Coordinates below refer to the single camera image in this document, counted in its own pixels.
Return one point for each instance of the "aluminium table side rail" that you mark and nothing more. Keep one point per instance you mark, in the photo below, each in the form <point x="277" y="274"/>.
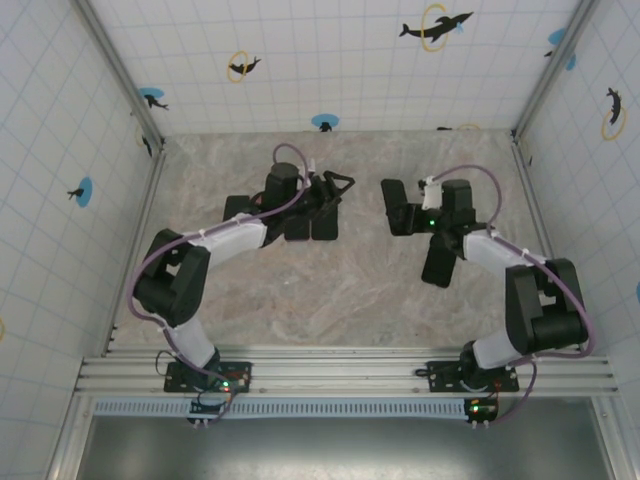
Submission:
<point x="141" y="225"/>
<point x="536" y="200"/>

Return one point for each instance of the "aluminium frame bar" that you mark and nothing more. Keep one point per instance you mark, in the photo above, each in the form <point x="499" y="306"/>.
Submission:
<point x="611" y="440"/>
<point x="67" y="440"/>

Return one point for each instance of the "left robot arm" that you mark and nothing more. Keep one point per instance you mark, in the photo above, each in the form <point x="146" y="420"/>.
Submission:
<point x="230" y="235"/>

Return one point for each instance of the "aluminium mounting rail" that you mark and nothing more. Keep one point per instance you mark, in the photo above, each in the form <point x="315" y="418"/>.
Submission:
<point x="330" y="372"/>

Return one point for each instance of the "grey metal sheet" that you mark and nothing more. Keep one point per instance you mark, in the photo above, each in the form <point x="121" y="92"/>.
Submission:
<point x="330" y="450"/>

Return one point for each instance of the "small circuit board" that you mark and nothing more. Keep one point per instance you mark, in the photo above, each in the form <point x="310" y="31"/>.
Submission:
<point x="480" y="411"/>
<point x="205" y="410"/>

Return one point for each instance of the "aluminium corner post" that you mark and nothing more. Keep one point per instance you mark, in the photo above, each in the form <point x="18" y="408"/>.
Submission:
<point x="120" y="75"/>
<point x="555" y="67"/>

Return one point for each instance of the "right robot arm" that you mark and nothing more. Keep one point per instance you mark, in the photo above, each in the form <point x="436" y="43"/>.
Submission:
<point x="492" y="250"/>

